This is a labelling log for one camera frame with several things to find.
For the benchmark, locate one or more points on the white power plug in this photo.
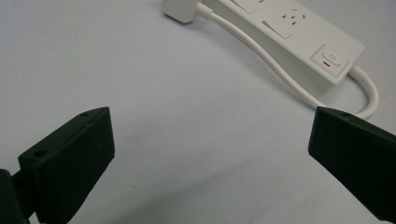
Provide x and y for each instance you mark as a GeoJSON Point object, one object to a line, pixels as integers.
{"type": "Point", "coordinates": [180, 8]}

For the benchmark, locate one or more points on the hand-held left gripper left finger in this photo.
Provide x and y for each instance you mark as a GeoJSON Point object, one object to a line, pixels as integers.
{"type": "Point", "coordinates": [71, 165]}

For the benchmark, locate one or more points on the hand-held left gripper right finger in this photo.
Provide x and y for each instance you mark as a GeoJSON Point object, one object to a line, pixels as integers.
{"type": "Point", "coordinates": [355, 161]}

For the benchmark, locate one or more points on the white power strip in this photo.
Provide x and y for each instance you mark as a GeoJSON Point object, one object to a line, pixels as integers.
{"type": "Point", "coordinates": [295, 31]}

